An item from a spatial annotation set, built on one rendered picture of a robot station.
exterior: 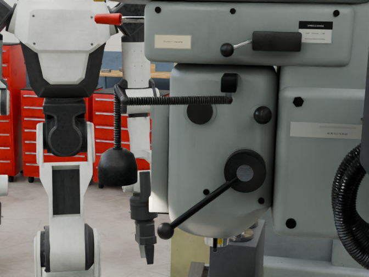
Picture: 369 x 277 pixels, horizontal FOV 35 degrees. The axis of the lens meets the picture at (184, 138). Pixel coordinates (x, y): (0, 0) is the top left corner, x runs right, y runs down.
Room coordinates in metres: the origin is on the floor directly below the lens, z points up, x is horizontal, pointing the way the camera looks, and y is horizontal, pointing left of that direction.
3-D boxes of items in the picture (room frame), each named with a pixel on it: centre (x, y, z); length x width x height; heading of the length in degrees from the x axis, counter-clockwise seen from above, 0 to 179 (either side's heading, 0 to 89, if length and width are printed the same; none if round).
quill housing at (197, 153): (1.06, -0.07, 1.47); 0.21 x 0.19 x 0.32; 173
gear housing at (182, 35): (1.05, -0.11, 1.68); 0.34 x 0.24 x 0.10; 83
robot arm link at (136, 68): (1.84, 0.16, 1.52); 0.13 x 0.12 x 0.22; 103
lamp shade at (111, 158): (1.01, 0.12, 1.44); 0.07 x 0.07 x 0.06
